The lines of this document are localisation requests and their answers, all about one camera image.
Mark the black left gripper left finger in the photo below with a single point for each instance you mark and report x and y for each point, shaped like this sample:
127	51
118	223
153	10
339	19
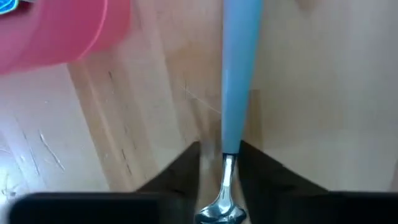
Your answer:
155	205

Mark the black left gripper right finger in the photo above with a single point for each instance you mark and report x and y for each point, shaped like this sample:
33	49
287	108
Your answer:
295	205

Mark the pink translucent plastic bin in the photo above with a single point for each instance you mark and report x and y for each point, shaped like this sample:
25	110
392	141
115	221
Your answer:
56	31

